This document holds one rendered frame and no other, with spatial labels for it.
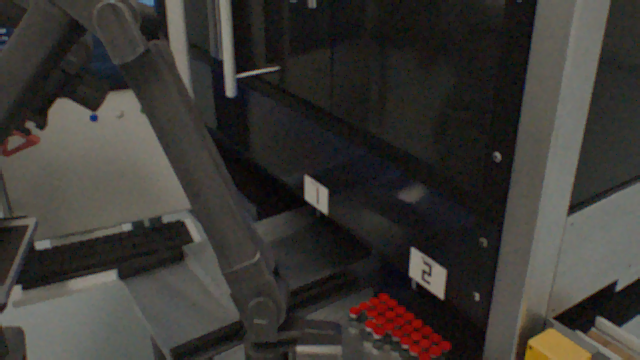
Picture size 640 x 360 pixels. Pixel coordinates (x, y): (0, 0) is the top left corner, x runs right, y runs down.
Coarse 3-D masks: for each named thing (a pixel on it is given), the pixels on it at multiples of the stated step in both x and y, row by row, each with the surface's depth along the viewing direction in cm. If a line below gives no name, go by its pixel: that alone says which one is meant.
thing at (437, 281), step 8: (416, 256) 106; (424, 256) 104; (416, 264) 106; (424, 264) 105; (432, 264) 103; (416, 272) 107; (432, 272) 103; (440, 272) 102; (416, 280) 108; (432, 280) 104; (440, 280) 102; (432, 288) 104; (440, 288) 103; (440, 296) 103
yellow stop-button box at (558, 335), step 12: (540, 336) 89; (552, 336) 89; (564, 336) 89; (576, 336) 89; (528, 348) 88; (540, 348) 87; (552, 348) 86; (564, 348) 86; (576, 348) 86; (588, 348) 86
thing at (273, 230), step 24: (288, 216) 145; (312, 216) 149; (264, 240) 139; (288, 240) 139; (312, 240) 139; (336, 240) 139; (192, 264) 129; (216, 264) 131; (288, 264) 131; (312, 264) 131; (336, 264) 131; (360, 264) 127; (216, 288) 119; (312, 288) 121
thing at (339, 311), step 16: (368, 288) 118; (336, 304) 114; (352, 304) 117; (336, 320) 115; (352, 336) 111; (224, 352) 103; (240, 352) 104; (288, 352) 107; (352, 352) 107; (368, 352) 107; (384, 352) 107
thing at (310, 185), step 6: (306, 180) 132; (312, 180) 129; (306, 186) 132; (312, 186) 130; (318, 186) 128; (306, 192) 133; (312, 192) 131; (318, 192) 128; (324, 192) 127; (306, 198) 134; (312, 198) 131; (318, 198) 129; (324, 198) 127; (318, 204) 130; (324, 204) 128; (324, 210) 128
